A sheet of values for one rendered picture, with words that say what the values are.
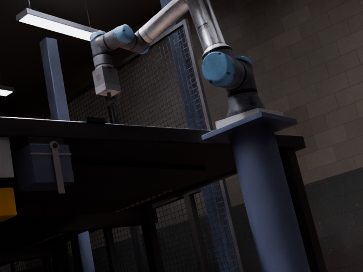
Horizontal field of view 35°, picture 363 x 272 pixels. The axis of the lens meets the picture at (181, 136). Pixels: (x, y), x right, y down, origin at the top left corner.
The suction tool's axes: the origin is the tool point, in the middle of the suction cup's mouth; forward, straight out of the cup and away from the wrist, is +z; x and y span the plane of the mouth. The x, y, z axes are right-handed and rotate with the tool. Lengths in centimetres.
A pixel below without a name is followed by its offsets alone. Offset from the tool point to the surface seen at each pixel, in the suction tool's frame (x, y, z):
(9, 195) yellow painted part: 26, 69, 44
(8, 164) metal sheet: 24, 67, 35
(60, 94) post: -160, -106, -80
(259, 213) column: 48, -15, 59
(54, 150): 28, 53, 31
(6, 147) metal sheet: 24, 66, 29
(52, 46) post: -161, -105, -120
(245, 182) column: 45, -16, 46
